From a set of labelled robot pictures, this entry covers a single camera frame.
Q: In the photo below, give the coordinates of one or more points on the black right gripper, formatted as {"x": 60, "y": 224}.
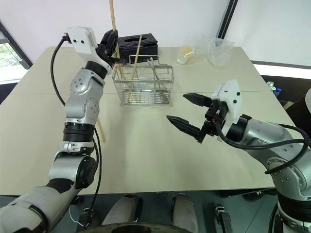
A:
{"x": 215, "y": 116}

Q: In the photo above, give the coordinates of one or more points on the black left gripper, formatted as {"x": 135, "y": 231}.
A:
{"x": 105, "y": 52}

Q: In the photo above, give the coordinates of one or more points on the wooden chopstick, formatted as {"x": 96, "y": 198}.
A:
{"x": 138, "y": 48}
{"x": 113, "y": 19}

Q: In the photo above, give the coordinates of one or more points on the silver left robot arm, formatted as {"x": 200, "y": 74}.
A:
{"x": 80, "y": 97}

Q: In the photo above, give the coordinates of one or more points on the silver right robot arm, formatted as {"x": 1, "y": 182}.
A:
{"x": 262, "y": 136}

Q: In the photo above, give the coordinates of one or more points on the black tissue box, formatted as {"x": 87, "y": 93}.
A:
{"x": 150, "y": 44}

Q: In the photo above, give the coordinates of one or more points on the paper cup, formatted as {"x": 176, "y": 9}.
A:
{"x": 185, "y": 54}

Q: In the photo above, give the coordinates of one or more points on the clear plastic bag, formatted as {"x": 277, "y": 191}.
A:
{"x": 201, "y": 48}
{"x": 221, "y": 52}

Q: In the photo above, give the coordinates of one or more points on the blue capped bottle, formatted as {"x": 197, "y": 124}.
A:
{"x": 277, "y": 91}

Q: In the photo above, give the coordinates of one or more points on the grey rounded foot shape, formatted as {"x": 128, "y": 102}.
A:
{"x": 183, "y": 211}
{"x": 121, "y": 210}

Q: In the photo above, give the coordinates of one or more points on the black stand leg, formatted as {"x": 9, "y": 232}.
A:
{"x": 88, "y": 217}
{"x": 224, "y": 218}

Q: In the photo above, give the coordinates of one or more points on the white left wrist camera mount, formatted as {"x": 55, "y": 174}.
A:
{"x": 81, "y": 42}

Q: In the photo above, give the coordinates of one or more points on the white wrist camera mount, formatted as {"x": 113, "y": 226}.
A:
{"x": 81, "y": 42}
{"x": 230, "y": 97}

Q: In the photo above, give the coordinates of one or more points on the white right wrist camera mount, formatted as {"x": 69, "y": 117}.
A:
{"x": 230, "y": 97}

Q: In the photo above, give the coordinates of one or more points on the black window frame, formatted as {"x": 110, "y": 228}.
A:
{"x": 17, "y": 46}

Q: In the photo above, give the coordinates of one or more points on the dark vertical post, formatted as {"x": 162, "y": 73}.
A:
{"x": 227, "y": 17}

